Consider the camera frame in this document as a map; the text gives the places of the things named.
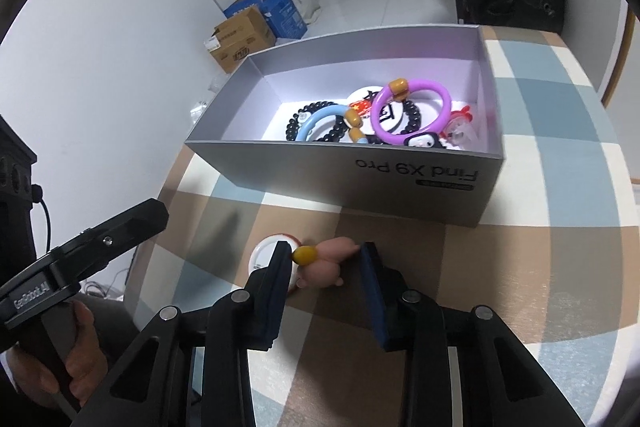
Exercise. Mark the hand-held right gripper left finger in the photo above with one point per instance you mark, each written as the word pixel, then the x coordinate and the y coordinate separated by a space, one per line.
pixel 277 297

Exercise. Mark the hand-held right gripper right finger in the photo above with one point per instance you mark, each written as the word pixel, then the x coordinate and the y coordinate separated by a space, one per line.
pixel 372 297

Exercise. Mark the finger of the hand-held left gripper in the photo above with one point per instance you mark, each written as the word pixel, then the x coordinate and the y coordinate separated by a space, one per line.
pixel 120 237

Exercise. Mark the pink pig toy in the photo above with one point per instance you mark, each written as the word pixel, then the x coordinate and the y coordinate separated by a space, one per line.
pixel 330 262

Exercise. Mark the grey cardboard box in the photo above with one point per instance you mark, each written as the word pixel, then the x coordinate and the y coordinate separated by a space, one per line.
pixel 250 162

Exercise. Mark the black white penguin charm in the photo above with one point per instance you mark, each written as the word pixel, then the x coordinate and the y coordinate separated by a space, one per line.
pixel 425 141

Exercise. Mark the white badge with black print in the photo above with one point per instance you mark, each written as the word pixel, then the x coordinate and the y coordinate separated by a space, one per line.
pixel 392 114

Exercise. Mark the small red yellow charm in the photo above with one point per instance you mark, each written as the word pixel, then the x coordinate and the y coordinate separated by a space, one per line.
pixel 361 109

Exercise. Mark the person's left forearm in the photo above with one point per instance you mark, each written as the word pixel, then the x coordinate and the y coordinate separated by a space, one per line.
pixel 25 392

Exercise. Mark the person's left hand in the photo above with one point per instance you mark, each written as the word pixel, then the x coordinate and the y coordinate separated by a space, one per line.
pixel 87 357

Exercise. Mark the checkered tablecloth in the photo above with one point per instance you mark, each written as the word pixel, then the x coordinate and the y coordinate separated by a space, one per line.
pixel 525 282

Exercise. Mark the brown cardboard box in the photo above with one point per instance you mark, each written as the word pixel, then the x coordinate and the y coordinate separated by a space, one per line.
pixel 240 37

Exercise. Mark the blue cardboard box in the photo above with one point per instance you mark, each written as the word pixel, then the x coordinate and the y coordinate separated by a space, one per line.
pixel 285 14

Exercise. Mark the white wardrobe with wood trim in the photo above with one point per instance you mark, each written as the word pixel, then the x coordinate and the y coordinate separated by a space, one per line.
pixel 625 57

